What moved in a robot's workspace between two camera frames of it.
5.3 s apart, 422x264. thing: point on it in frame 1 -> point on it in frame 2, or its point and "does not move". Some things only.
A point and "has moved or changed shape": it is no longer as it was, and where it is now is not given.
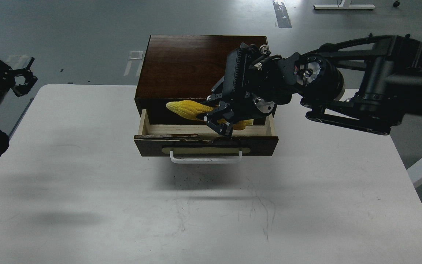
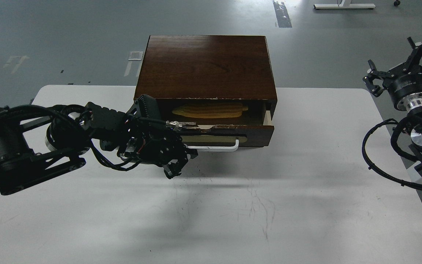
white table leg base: x=345 y=4 does not move
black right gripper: x=256 y=79 -> x=409 y=89
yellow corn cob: x=192 y=110 has moved or changed shape
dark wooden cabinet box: x=175 y=68 does not move
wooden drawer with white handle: x=198 y=143 has moved or changed shape
